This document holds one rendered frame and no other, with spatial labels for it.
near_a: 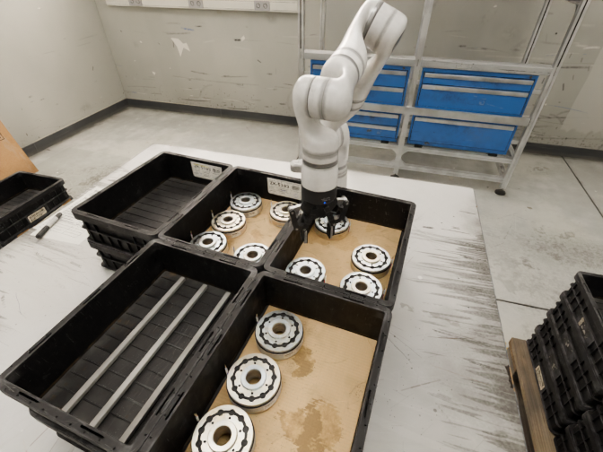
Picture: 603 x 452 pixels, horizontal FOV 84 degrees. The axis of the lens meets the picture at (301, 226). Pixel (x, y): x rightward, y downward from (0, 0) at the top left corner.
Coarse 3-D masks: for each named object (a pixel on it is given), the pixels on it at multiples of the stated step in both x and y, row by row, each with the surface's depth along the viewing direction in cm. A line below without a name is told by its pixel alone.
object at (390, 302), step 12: (348, 192) 101; (360, 192) 100; (408, 204) 96; (300, 216) 91; (408, 216) 91; (288, 228) 87; (408, 228) 87; (408, 240) 83; (276, 252) 80; (288, 276) 74; (300, 276) 74; (396, 276) 76; (336, 288) 71; (396, 288) 71; (372, 300) 69; (384, 300) 69
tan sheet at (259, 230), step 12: (264, 204) 112; (264, 216) 107; (252, 228) 103; (264, 228) 103; (276, 228) 103; (228, 240) 98; (240, 240) 98; (252, 240) 98; (264, 240) 98; (228, 252) 94
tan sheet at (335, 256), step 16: (352, 224) 104; (368, 224) 104; (320, 240) 98; (336, 240) 98; (352, 240) 98; (368, 240) 98; (384, 240) 98; (304, 256) 93; (320, 256) 93; (336, 256) 93; (336, 272) 88; (352, 272) 88; (384, 288) 84
